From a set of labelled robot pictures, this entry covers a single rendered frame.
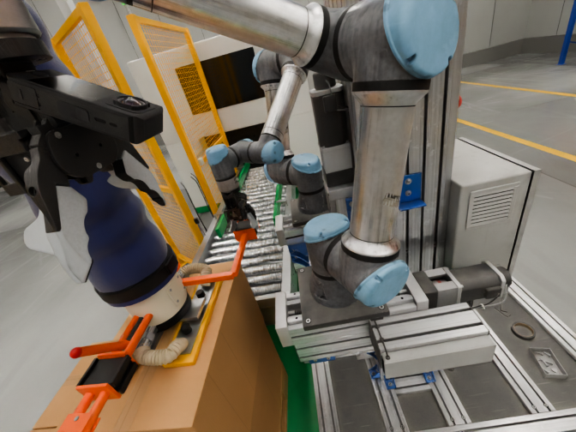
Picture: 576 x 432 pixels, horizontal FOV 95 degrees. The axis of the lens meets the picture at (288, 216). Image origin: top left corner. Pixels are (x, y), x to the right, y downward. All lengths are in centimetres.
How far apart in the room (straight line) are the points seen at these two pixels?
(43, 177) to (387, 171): 43
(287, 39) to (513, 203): 74
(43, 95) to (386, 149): 41
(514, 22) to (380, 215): 1201
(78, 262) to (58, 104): 14
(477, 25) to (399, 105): 1130
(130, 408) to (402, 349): 73
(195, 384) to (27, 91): 75
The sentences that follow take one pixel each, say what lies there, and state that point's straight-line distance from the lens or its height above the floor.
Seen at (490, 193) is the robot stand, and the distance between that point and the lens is 90.
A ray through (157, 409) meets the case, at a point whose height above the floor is 94.
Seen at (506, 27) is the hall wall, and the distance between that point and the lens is 1227.
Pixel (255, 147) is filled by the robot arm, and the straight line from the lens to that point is 92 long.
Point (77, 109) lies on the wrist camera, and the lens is 29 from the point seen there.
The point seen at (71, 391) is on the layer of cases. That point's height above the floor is 54.
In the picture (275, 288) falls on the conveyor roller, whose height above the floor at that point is 54.
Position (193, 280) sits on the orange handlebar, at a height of 108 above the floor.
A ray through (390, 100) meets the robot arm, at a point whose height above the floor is 154.
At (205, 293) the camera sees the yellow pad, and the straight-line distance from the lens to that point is 105.
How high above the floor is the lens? 162
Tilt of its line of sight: 30 degrees down
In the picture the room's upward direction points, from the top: 15 degrees counter-clockwise
